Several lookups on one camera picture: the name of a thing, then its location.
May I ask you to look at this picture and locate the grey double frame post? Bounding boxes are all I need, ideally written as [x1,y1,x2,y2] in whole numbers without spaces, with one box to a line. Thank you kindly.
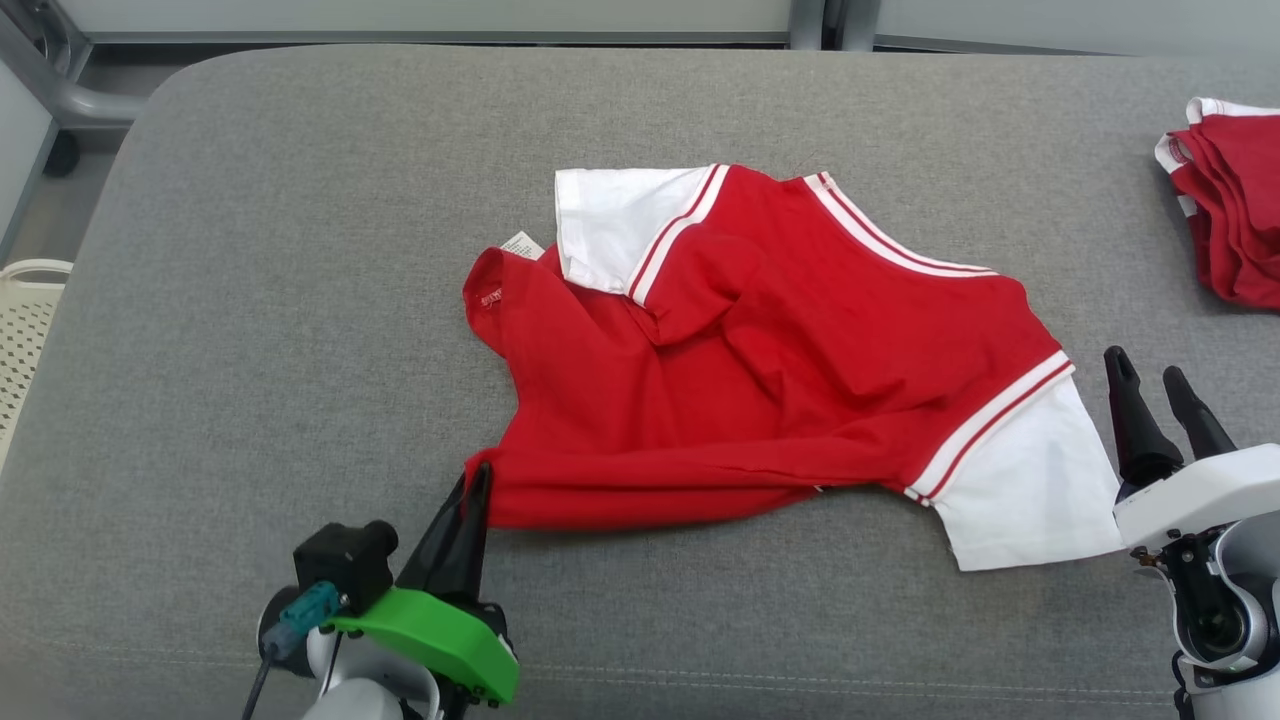
[788,0,883,52]

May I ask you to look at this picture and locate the red white shorts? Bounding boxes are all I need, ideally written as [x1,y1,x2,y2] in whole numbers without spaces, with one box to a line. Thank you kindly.
[1154,96,1280,310]

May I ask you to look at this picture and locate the black caster wheel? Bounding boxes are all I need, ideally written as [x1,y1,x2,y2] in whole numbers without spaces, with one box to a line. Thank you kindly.
[44,130,83,180]

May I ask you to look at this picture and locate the cream perforated laundry basket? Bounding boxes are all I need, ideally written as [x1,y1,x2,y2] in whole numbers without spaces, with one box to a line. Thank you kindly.
[0,258,74,473]

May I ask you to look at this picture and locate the grey metal frame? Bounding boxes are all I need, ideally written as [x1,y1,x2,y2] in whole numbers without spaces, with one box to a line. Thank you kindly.
[0,0,153,133]

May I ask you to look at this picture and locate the black left cable teal plug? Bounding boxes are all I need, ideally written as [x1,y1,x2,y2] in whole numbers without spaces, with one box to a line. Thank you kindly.
[240,582,342,720]

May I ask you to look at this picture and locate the red white jersey shirt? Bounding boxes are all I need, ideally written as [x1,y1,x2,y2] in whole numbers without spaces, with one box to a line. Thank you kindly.
[461,162,1127,574]

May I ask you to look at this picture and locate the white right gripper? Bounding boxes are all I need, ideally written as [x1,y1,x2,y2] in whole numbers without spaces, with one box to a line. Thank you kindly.
[1103,346,1280,552]

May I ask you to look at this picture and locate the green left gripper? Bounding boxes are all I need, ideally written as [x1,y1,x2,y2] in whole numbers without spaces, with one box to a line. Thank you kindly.
[324,460,522,707]

